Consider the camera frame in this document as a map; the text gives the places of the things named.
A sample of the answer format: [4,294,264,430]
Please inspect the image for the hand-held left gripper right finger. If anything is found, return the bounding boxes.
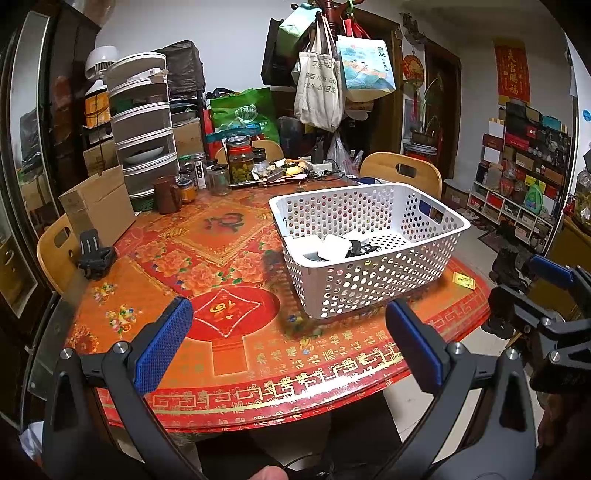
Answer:
[374,299,539,480]

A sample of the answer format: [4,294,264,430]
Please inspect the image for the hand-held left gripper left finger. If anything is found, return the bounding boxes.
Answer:
[41,296,208,480]

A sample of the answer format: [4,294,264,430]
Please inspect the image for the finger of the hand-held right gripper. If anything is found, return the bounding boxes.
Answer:
[524,255,591,319]
[482,285,591,370]

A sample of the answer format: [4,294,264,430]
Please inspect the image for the white foam block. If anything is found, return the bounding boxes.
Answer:
[318,234,354,263]

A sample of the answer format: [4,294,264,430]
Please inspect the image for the white perforated plastic basket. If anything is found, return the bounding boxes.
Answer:
[269,182,472,320]

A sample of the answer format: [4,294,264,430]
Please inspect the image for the person's right forearm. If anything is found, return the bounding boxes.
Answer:
[538,392,591,480]

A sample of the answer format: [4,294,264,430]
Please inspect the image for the black boots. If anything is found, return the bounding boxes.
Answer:
[488,248,532,286]

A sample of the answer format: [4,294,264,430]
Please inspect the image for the green detergent bottle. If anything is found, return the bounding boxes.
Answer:
[524,182,546,214]

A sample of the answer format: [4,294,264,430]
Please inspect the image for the white shelf of boxes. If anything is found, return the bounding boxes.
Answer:
[466,102,573,245]

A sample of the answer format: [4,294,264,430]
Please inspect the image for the red patterned tablecloth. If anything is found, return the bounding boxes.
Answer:
[65,178,492,435]

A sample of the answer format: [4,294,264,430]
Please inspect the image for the small black object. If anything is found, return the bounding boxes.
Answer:
[346,240,380,258]

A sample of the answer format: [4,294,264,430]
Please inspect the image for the black phone holder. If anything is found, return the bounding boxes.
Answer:
[76,229,117,280]

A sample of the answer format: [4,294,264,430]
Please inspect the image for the cardboard box on floor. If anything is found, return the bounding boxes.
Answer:
[442,182,472,209]

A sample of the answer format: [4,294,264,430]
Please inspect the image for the brown mug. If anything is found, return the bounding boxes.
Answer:
[152,175,183,214]

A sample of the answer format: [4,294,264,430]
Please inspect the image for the open cardboard box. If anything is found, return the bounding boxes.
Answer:
[59,165,136,246]

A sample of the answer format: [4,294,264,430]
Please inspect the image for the empty glass jar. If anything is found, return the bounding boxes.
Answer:
[210,164,230,196]

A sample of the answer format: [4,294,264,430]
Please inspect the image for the potted plant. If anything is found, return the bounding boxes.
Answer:
[410,78,445,149]

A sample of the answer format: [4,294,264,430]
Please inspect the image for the glass jar of pickles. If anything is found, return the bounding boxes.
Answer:
[226,136,254,184]

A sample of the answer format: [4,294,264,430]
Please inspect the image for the clear plastic bag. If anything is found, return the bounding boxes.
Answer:
[325,134,364,175]

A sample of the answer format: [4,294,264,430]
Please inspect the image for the brown cardboard box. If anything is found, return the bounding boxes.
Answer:
[171,119,205,158]

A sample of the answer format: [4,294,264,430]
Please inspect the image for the grey tiered storage drawers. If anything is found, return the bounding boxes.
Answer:
[106,52,180,195]

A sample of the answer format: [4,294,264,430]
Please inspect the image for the dark glass-door cabinet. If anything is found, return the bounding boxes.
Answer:
[0,9,101,319]

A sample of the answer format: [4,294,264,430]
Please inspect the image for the yellow box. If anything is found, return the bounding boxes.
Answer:
[84,90,112,128]

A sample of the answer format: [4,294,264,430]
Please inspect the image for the green shopping bag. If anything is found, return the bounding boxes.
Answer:
[210,88,280,144]

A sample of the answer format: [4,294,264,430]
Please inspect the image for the beige canvas tote bag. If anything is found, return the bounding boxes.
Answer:
[294,18,345,132]

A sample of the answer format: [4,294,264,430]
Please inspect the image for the blue printed tote bag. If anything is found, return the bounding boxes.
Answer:
[336,34,398,102]

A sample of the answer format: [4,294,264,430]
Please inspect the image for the black plastic bag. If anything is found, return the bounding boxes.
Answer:
[164,41,206,100]

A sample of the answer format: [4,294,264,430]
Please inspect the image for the white desk fan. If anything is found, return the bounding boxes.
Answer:
[84,46,119,96]

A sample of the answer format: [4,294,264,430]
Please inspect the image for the black hanging bag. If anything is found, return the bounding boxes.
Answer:
[261,18,297,87]

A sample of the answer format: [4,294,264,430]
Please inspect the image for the green paper bag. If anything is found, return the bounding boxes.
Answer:
[277,4,320,41]

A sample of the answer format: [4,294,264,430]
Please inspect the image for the red wall scroll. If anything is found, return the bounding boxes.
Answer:
[494,39,532,106]

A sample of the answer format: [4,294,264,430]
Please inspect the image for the red round wall ornament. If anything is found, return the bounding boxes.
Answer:
[402,54,426,85]

